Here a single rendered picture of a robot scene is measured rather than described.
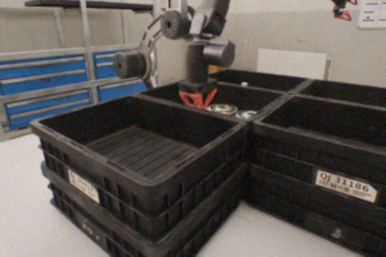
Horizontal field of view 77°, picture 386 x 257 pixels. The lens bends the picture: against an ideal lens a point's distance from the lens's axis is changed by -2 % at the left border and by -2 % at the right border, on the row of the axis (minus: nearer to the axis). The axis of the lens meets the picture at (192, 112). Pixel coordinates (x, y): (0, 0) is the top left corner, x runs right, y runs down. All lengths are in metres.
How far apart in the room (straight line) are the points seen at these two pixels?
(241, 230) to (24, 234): 0.48
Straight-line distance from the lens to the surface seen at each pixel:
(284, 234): 0.64
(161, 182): 0.36
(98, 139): 0.75
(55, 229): 0.69
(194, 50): 0.67
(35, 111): 2.52
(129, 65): 1.63
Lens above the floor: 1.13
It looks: 20 degrees down
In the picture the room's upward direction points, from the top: straight up
